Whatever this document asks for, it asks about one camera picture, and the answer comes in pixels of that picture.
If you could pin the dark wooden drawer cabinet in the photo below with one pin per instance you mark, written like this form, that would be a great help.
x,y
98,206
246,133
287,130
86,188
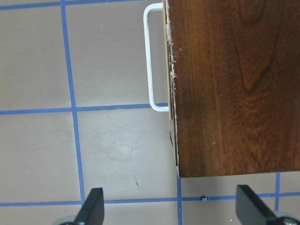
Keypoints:
x,y
236,88

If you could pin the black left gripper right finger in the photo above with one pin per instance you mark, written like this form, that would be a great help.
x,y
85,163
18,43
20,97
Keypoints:
x,y
251,210

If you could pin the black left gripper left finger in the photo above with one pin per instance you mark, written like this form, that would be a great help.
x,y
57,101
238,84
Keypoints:
x,y
93,210

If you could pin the light wood drawer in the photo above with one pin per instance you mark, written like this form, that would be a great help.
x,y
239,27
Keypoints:
x,y
158,53

